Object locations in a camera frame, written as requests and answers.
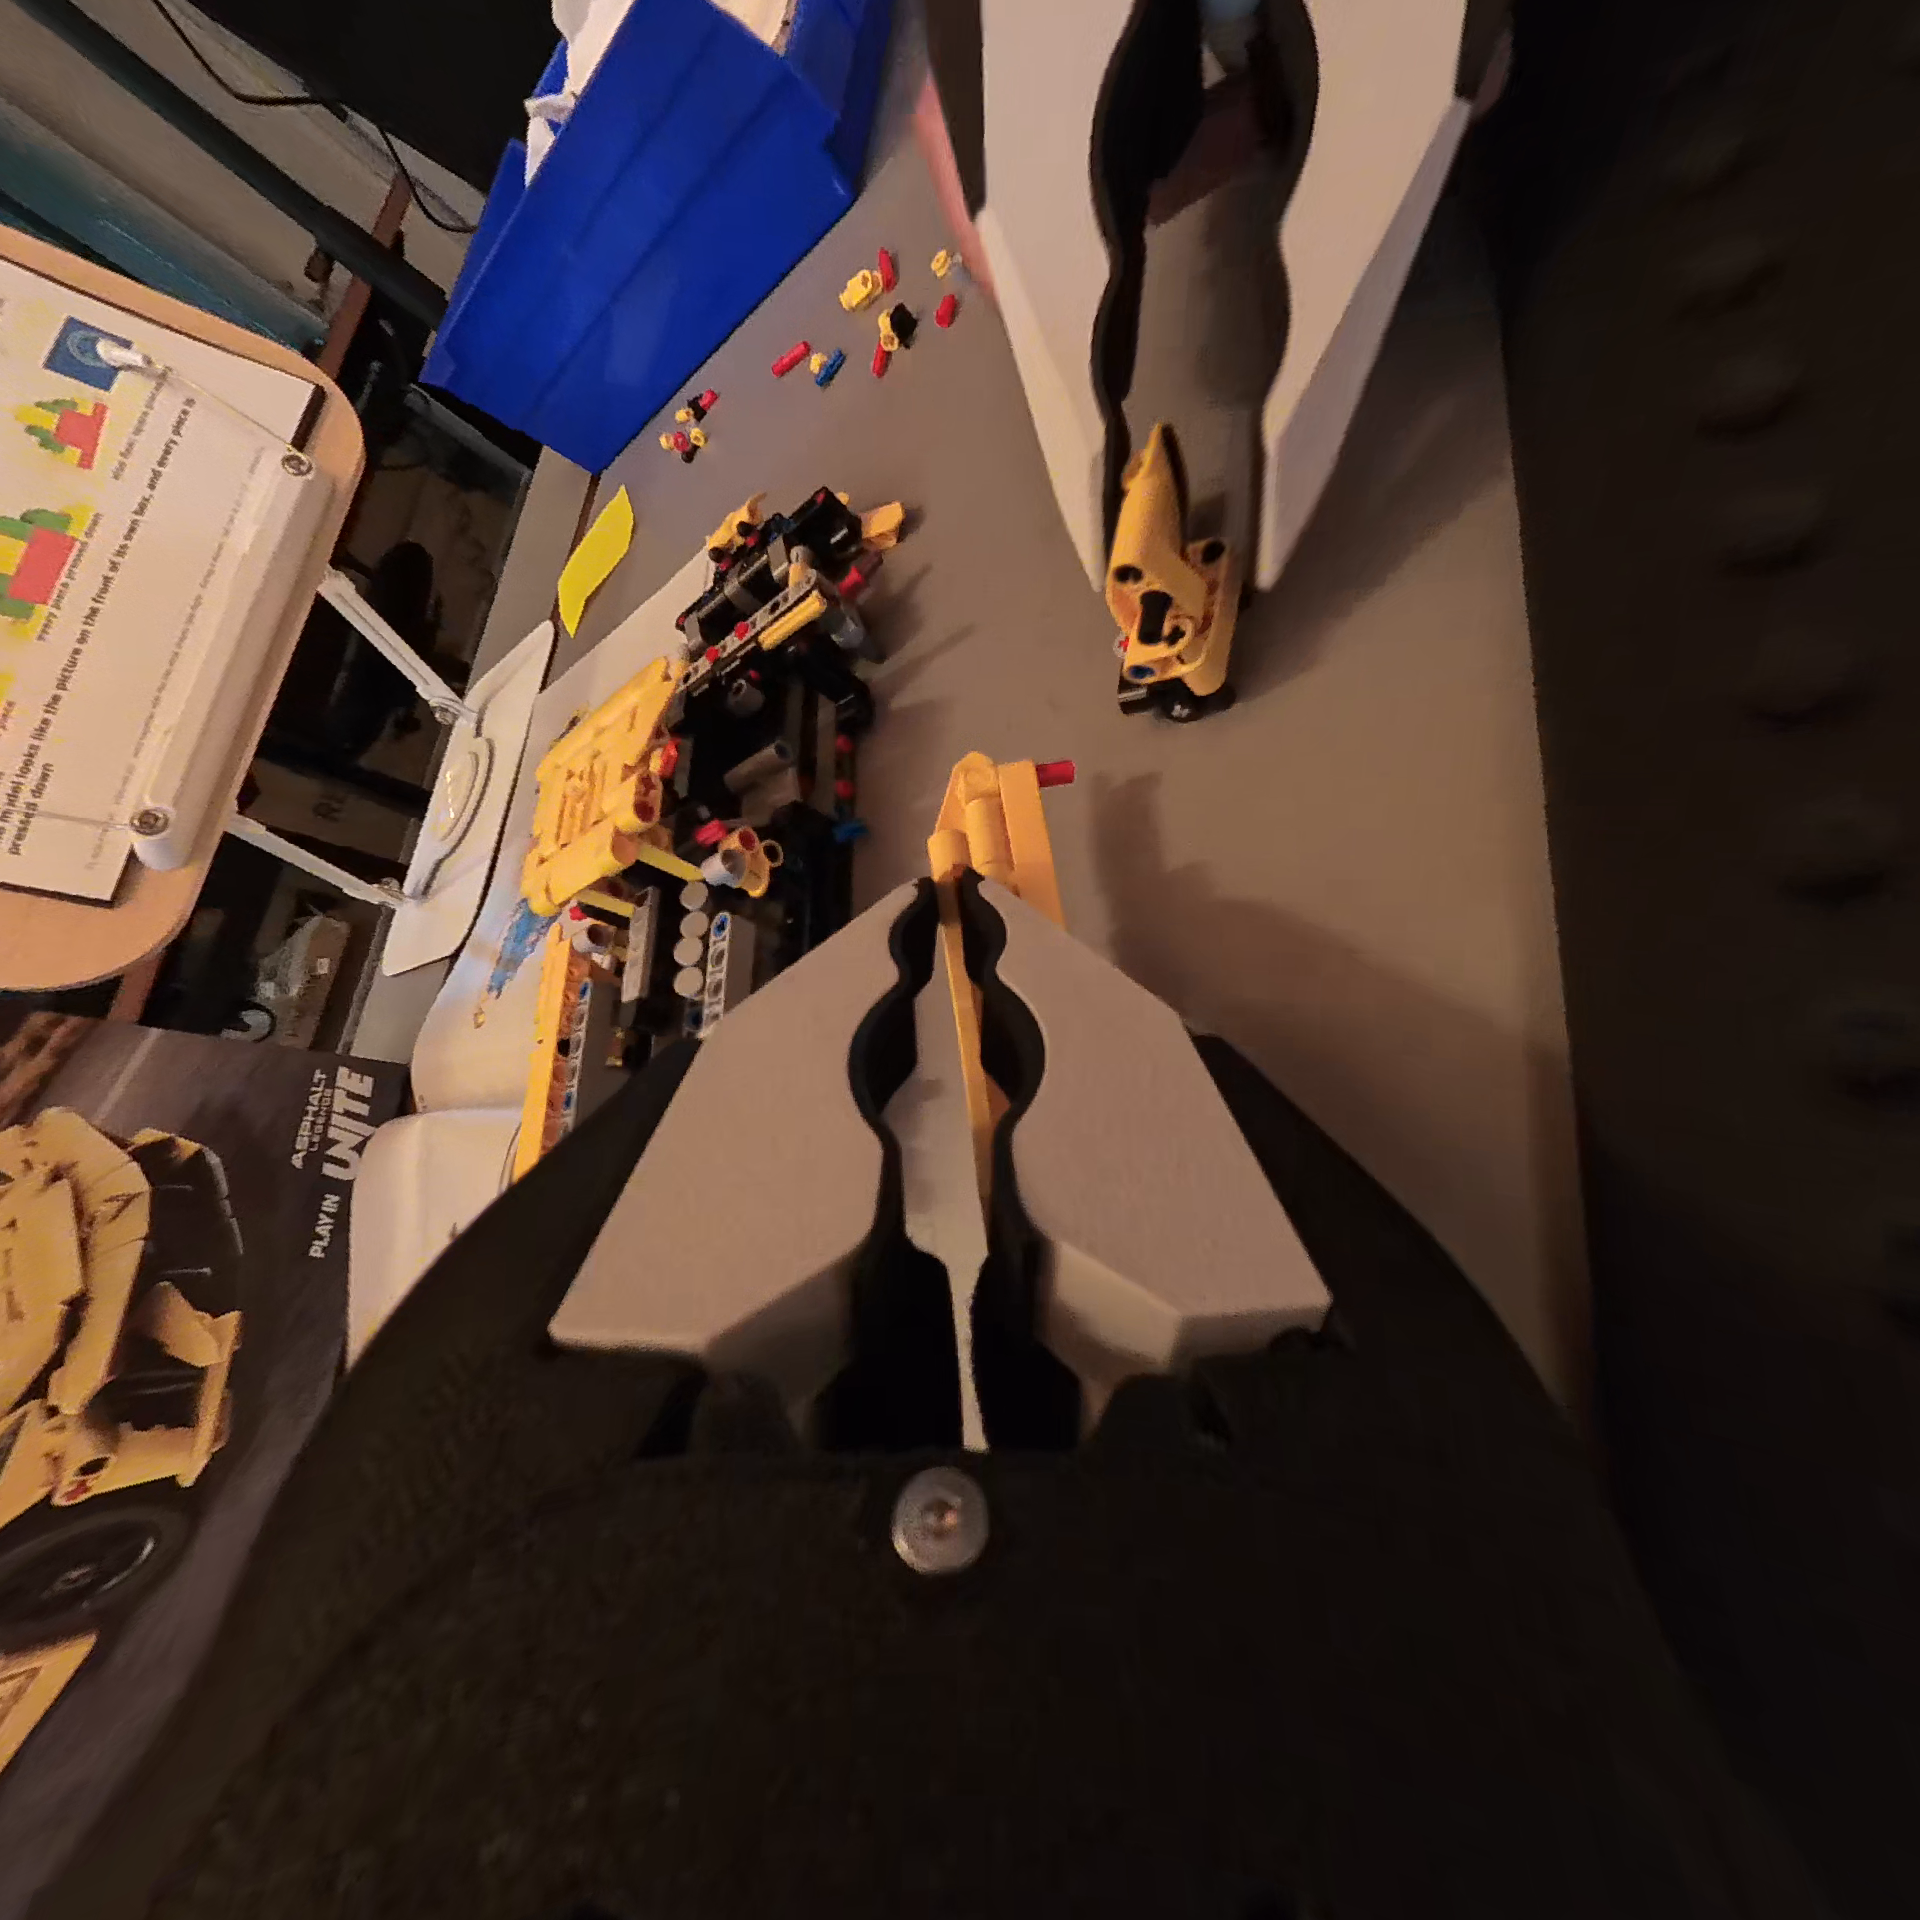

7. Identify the black pole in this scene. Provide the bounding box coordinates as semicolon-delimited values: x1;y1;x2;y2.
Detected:
0;94;453;323

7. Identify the yellow toy car model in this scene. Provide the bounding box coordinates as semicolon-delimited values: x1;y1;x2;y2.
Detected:
509;485;912;1185

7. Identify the black cable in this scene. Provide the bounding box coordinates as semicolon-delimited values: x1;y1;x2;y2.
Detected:
142;0;490;249

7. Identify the open instruction booklet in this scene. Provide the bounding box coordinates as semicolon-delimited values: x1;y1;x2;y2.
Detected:
344;569;722;1373

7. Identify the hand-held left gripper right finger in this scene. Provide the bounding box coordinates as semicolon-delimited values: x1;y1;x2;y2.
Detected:
968;870;1334;1454

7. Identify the scatter of small bricks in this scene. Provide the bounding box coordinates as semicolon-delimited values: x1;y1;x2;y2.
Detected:
657;243;965;462

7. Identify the grey desk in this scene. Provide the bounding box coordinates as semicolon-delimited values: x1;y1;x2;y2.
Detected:
336;0;1594;1425

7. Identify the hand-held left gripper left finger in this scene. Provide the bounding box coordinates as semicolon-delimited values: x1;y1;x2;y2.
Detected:
546;881;985;1454

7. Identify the yellow paper sheet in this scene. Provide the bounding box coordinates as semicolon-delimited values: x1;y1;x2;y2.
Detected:
555;481;638;637

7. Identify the small yellow black assembly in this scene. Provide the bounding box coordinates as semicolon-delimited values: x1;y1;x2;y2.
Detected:
1107;422;1248;726

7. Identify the toy car set box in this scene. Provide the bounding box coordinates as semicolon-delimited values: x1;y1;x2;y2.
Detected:
0;1008;417;1786

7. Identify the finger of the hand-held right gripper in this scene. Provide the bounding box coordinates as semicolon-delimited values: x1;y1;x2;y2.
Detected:
971;0;1153;597
1252;0;1475;593

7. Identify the crumpled white paper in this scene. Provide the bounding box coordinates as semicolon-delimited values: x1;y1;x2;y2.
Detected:
521;0;801;145

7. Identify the wooden board document stand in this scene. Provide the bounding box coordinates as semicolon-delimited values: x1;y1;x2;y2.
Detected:
0;222;560;993

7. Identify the yellow beam assembly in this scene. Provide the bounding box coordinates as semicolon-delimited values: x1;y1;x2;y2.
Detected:
925;750;1078;1202

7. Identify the blue storage bin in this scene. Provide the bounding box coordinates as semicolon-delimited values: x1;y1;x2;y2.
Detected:
421;0;902;477

